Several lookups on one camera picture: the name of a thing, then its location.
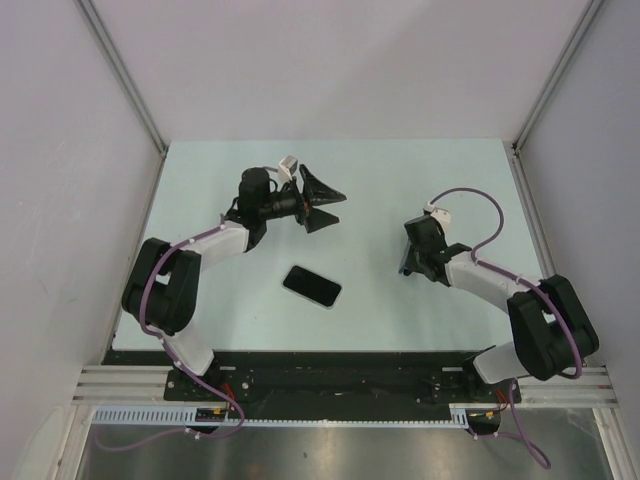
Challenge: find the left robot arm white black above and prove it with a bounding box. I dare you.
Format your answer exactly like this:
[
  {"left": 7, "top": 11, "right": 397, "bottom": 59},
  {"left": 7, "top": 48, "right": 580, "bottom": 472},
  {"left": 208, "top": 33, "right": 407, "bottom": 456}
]
[{"left": 121, "top": 156, "right": 347, "bottom": 400}]

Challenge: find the black phone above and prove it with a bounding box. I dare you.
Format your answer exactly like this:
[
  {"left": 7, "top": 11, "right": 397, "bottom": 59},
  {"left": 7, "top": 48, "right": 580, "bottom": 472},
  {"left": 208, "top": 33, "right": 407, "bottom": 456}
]
[{"left": 282, "top": 265, "right": 342, "bottom": 308}]

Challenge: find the left aluminium frame post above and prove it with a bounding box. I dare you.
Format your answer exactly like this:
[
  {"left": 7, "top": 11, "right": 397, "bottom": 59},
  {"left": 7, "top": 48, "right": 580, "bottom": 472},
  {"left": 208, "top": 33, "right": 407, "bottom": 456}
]
[{"left": 74, "top": 0, "right": 169, "bottom": 156}]

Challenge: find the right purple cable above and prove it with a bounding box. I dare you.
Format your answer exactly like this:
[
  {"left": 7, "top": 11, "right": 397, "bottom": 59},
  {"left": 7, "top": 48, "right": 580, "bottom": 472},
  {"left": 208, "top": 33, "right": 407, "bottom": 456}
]
[{"left": 432, "top": 187, "right": 586, "bottom": 471}]

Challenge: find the white slotted cable duct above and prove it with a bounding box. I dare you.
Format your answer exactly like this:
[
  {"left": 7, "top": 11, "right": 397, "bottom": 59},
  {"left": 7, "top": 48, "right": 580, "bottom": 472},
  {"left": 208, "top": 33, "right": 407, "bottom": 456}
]
[{"left": 93, "top": 403, "right": 469, "bottom": 429}]

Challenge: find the aluminium frame post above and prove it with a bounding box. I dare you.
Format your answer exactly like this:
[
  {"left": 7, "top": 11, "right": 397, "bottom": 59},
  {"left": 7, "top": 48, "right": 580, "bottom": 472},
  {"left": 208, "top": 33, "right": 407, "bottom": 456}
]
[
  {"left": 74, "top": 0, "right": 169, "bottom": 156},
  {"left": 512, "top": 0, "right": 606, "bottom": 151}
]

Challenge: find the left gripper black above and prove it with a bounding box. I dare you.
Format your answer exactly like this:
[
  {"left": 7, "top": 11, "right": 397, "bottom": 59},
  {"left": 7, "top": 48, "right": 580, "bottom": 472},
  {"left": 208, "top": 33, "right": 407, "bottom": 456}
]
[{"left": 258, "top": 165, "right": 344, "bottom": 233}]

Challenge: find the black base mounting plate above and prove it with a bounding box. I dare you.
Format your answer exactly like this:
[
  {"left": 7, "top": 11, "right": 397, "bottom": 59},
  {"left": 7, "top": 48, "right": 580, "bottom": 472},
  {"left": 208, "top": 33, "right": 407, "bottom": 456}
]
[{"left": 103, "top": 350, "right": 521, "bottom": 416}]

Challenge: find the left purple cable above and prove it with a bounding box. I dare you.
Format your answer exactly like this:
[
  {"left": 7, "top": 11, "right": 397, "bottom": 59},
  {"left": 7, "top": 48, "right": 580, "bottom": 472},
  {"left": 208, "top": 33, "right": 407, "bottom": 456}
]
[{"left": 94, "top": 224, "right": 246, "bottom": 451}]

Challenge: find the right aluminium frame post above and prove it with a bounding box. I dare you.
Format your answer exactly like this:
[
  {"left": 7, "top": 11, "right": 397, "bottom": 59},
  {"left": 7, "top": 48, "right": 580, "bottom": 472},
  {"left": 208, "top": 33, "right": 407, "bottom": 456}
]
[{"left": 512, "top": 0, "right": 606, "bottom": 151}]

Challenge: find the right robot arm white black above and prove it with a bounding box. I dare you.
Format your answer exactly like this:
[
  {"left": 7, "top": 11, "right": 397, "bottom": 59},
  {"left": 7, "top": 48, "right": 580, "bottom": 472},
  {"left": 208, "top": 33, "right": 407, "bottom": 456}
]
[{"left": 400, "top": 212, "right": 600, "bottom": 401}]

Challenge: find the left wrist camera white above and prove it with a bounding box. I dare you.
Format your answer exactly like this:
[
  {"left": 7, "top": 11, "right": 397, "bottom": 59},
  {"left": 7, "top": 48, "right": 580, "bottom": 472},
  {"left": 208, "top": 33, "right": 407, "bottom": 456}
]
[{"left": 277, "top": 155, "right": 298, "bottom": 183}]

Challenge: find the purple cable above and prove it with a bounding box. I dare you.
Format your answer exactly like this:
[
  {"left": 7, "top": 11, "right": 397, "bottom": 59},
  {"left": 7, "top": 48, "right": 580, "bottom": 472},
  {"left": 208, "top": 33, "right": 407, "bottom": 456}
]
[
  {"left": 432, "top": 187, "right": 586, "bottom": 471},
  {"left": 94, "top": 224, "right": 246, "bottom": 451}
]

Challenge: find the aluminium rail front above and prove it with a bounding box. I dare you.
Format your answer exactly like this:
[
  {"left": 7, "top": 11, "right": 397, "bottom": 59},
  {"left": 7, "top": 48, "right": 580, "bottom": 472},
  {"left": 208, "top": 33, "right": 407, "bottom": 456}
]
[{"left": 72, "top": 364, "right": 174, "bottom": 404}]

